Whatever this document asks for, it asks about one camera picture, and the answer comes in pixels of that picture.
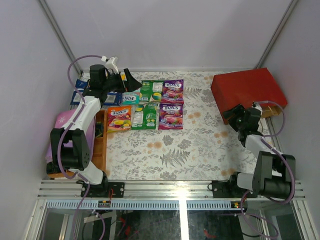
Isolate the green Fox's candy bag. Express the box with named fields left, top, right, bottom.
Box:
left=122, top=91, right=140, bottom=105

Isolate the blue chips bag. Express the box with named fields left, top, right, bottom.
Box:
left=70, top=79, right=123, bottom=106

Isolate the green snack bag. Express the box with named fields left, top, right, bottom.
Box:
left=139, top=80, right=164, bottom=103
left=131, top=103, right=158, bottom=130

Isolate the red paper bag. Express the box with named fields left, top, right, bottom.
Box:
left=210, top=67, right=288, bottom=115

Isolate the orange candy bag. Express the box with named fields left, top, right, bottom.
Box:
left=107, top=106, right=132, bottom=133

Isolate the small purple candy pack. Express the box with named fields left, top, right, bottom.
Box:
left=160, top=79, right=184, bottom=105

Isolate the purple Fox's berries bag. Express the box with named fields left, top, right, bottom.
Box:
left=158, top=103, right=183, bottom=130

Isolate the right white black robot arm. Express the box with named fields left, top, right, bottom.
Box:
left=222, top=100, right=296, bottom=205

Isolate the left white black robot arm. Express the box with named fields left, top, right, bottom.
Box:
left=46, top=64, right=142, bottom=198

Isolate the floral table mat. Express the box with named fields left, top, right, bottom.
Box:
left=104, top=71, right=257, bottom=181

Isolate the dark patterned cloth in tray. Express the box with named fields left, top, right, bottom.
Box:
left=95, top=121, right=104, bottom=138

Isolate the wooden organizer tray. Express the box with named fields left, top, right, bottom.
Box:
left=45, top=109, right=108, bottom=179

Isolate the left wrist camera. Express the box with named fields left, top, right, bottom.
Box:
left=101, top=55, right=119, bottom=74

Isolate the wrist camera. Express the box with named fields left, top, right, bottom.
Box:
left=101, top=55, right=119, bottom=74
left=252, top=102, right=263, bottom=118

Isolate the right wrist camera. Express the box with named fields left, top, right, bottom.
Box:
left=252, top=102, right=263, bottom=118

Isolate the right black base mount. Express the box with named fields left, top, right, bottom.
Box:
left=207, top=180, right=247, bottom=199

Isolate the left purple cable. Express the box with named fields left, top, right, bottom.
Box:
left=57, top=54, right=108, bottom=240

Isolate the aluminium front rail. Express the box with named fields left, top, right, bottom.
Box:
left=37, top=179, right=307, bottom=201

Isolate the white slotted cable duct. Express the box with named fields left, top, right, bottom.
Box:
left=47, top=199, right=240, bottom=211

